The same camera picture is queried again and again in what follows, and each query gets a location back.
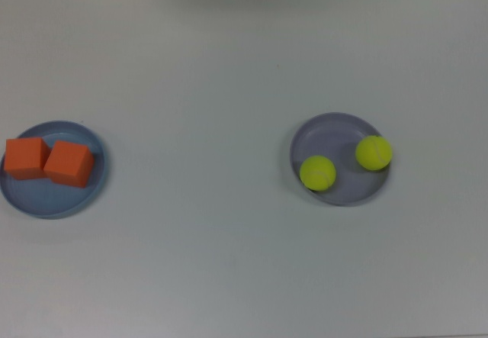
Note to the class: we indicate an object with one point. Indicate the yellow tennis ball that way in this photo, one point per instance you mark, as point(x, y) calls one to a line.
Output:
point(317, 173)
point(373, 153)

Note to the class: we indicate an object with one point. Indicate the orange foam cube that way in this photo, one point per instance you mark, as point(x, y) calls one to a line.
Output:
point(24, 158)
point(68, 164)

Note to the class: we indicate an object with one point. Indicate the purple plate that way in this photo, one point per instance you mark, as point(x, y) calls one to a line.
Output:
point(335, 139)

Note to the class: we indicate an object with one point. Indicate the blue plate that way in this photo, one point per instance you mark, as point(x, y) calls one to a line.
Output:
point(57, 200)

